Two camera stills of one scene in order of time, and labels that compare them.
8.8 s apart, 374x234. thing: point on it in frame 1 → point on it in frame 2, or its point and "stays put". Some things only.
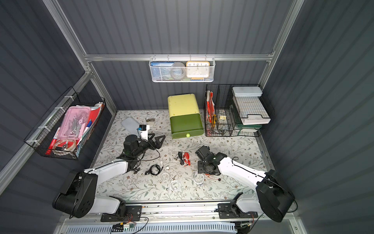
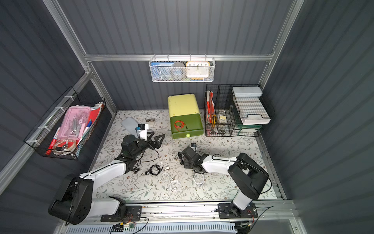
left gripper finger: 158,144 stays put
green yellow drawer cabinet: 185,117 stays put
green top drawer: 187,126 stays put
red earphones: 218,179 → 182,124
